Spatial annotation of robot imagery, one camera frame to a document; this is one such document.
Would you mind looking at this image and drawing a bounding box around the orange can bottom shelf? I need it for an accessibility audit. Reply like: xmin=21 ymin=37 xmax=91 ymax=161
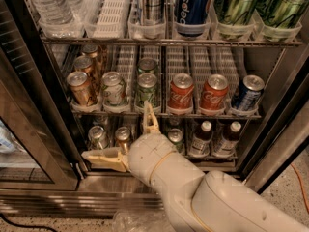
xmin=115 ymin=127 xmax=132 ymax=154

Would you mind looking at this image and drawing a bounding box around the orange cable on floor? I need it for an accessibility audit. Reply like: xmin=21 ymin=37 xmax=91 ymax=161
xmin=290 ymin=163 xmax=309 ymax=215

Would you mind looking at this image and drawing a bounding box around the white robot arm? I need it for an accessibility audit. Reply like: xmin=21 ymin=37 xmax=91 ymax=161
xmin=83 ymin=104 xmax=309 ymax=232

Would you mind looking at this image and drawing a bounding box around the tall blue Pepsi can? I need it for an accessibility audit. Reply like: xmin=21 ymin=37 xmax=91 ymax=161
xmin=174 ymin=0 xmax=211 ymax=37

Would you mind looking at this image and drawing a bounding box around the brown bottle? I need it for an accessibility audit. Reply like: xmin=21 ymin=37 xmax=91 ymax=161
xmin=188 ymin=121 xmax=212 ymax=158
xmin=213 ymin=121 xmax=241 ymax=158

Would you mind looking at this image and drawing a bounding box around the glass fridge door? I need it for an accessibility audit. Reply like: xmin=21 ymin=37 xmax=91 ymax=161
xmin=0 ymin=0 xmax=79 ymax=190

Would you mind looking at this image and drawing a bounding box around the black cable on floor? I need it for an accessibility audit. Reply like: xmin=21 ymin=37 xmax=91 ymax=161
xmin=0 ymin=213 xmax=59 ymax=232

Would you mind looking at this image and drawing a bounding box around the tall green can left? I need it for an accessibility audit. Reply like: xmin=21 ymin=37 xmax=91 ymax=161
xmin=214 ymin=0 xmax=257 ymax=25

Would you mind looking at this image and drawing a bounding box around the red Coca-Cola can left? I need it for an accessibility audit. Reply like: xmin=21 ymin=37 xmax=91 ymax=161
xmin=168 ymin=73 xmax=194 ymax=109

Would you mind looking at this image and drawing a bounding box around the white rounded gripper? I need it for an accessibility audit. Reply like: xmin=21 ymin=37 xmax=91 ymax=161
xmin=82 ymin=101 xmax=176 ymax=186

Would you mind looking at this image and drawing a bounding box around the red coca-cola can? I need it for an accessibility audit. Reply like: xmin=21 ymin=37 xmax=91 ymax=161
xmin=200 ymin=74 xmax=229 ymax=110
xmin=168 ymin=73 xmax=194 ymax=109

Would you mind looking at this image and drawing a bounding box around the tall green can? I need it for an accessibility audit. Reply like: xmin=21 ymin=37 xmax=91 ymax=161
xmin=256 ymin=0 xmax=309 ymax=29
xmin=214 ymin=0 xmax=257 ymax=25

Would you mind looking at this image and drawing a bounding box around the red Coca-Cola can right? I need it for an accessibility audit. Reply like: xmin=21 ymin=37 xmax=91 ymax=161
xmin=200 ymin=74 xmax=229 ymax=110

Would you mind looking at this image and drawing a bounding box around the orange soda can middle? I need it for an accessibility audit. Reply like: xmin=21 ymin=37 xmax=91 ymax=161
xmin=73 ymin=55 xmax=99 ymax=92

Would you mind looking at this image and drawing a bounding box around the brown bottle right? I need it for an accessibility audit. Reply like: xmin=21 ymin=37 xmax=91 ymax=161
xmin=213 ymin=121 xmax=241 ymax=158

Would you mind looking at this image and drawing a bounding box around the orange soda can front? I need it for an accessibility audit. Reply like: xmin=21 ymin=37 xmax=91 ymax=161
xmin=67 ymin=71 xmax=98 ymax=107

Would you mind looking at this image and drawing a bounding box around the blue Pepsi can middle shelf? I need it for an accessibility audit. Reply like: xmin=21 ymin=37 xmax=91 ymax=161
xmin=231 ymin=75 xmax=265 ymax=111

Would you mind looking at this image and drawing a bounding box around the orange soda can rear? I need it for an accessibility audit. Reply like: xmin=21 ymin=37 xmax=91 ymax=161
xmin=81 ymin=44 xmax=107 ymax=76

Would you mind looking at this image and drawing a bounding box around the brown bottle left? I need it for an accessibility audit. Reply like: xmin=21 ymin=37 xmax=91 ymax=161
xmin=188 ymin=121 xmax=212 ymax=158

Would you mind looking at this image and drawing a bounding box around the white green soda can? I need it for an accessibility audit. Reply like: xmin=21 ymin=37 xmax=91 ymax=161
xmin=101 ymin=72 xmax=126 ymax=106

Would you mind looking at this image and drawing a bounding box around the clear water bottle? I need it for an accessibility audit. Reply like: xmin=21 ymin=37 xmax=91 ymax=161
xmin=31 ymin=0 xmax=73 ymax=25

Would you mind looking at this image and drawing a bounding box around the green soda can rear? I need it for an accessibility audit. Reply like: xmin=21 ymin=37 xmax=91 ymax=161
xmin=137 ymin=57 xmax=157 ymax=74

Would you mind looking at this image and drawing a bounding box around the tall silver striped can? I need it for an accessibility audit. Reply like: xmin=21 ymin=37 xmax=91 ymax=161
xmin=142 ymin=0 xmax=164 ymax=26

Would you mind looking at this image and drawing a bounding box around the silver green can bottom shelf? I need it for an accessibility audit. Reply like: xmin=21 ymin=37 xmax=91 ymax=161
xmin=88 ymin=126 xmax=109 ymax=150

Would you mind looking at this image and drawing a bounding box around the green soda can front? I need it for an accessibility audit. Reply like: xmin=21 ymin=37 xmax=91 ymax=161
xmin=136 ymin=72 xmax=158 ymax=108

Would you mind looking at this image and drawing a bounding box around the orange soda can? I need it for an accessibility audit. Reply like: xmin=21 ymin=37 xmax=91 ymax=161
xmin=81 ymin=44 xmax=107 ymax=76
xmin=73 ymin=55 xmax=99 ymax=92
xmin=67 ymin=71 xmax=98 ymax=107

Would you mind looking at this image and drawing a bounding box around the tall green can right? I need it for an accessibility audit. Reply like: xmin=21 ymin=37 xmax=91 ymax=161
xmin=256 ymin=0 xmax=309 ymax=29

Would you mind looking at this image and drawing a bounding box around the stainless steel fridge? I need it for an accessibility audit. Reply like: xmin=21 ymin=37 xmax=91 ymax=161
xmin=1 ymin=0 xmax=309 ymax=217

